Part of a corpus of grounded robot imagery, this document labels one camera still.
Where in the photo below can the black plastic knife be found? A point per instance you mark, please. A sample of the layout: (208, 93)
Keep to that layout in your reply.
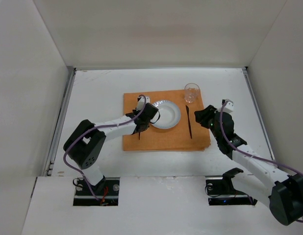
(189, 123)

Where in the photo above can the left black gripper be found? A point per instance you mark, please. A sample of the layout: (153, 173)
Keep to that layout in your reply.
(141, 125)

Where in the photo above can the left aluminium table rail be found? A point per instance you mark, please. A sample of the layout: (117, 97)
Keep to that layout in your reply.
(51, 153)

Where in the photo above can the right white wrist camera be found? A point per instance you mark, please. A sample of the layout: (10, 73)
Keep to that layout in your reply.
(227, 106)

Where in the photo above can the right aluminium table rail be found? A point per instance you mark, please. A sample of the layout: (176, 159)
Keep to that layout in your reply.
(247, 79)

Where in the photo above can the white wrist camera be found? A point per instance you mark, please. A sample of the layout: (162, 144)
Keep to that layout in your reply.
(141, 101)
(227, 106)

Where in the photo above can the white ridged plate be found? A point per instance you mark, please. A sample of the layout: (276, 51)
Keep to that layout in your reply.
(168, 115)

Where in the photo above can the orange cloth placemat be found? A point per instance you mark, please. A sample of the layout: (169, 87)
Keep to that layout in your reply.
(176, 138)

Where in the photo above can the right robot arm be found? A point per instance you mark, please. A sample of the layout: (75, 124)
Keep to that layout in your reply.
(279, 187)

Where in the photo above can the clear plastic cup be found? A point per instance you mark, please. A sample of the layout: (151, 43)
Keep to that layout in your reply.
(191, 92)

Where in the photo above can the aluminium table rail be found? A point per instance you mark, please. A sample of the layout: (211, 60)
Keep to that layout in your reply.
(51, 153)
(247, 79)

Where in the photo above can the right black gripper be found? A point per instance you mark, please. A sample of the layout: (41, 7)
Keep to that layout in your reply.
(207, 116)

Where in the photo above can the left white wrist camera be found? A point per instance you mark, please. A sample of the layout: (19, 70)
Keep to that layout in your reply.
(141, 101)

